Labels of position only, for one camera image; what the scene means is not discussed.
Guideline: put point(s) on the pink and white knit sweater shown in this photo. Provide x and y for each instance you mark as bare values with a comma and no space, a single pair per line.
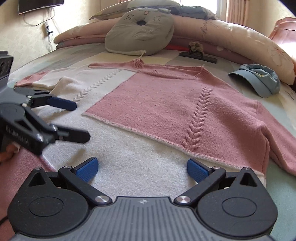
173,104

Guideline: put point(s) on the black phone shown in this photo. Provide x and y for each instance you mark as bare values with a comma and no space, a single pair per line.
208,59

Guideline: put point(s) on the red flat object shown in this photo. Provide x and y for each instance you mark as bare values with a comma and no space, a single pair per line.
175,47

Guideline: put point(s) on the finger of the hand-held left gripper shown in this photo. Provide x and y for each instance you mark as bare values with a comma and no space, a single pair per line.
76,136
64,104

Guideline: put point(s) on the wooden bed headboard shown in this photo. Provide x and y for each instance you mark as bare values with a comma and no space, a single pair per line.
284,30

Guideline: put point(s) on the folded grey-green clothes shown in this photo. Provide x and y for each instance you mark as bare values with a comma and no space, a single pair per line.
194,12

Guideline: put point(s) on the grey fabric flower clip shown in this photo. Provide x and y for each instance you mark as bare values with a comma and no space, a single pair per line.
196,47

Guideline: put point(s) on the blue denim cap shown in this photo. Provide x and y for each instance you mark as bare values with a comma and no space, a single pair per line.
256,81

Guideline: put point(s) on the long pink floral pillow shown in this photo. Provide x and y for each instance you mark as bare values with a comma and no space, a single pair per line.
242,34

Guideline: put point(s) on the person's left hand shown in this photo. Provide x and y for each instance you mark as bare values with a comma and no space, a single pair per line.
7,154

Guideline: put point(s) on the grey cat face cushion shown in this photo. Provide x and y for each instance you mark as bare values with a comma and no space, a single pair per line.
138,32

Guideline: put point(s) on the pink checked curtain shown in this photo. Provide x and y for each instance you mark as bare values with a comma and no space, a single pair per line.
235,10

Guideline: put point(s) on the black flat television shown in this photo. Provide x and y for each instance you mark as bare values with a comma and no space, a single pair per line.
39,5

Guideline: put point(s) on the grey patterned pillow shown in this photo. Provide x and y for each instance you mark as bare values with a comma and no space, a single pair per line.
138,4

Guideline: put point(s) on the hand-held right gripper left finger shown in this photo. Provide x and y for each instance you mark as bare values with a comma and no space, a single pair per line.
89,168

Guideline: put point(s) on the white power strip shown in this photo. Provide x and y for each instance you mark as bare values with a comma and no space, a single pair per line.
47,29

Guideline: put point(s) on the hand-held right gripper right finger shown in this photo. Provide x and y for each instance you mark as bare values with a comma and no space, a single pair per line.
196,170

